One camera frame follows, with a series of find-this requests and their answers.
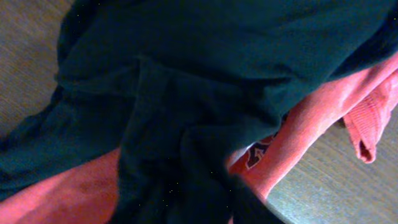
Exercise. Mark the crumpled red t-shirt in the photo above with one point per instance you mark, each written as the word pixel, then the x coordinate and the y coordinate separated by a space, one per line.
pixel 364 101

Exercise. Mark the black t-shirt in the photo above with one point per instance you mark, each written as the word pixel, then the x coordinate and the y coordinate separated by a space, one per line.
pixel 178 85

